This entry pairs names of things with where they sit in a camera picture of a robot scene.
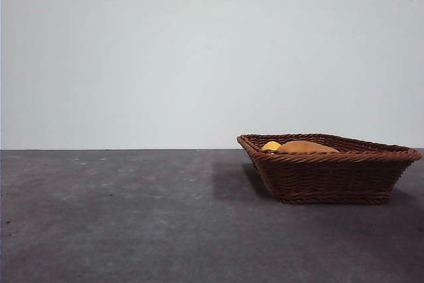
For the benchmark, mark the brown potato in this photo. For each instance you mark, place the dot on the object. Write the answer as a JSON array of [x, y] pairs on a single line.
[[308, 147]]

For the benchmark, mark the brown woven wicker basket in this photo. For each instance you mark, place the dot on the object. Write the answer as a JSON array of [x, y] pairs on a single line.
[[324, 177]]

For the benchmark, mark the yellow corn cob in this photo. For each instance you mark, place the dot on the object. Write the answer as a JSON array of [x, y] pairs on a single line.
[[270, 146]]

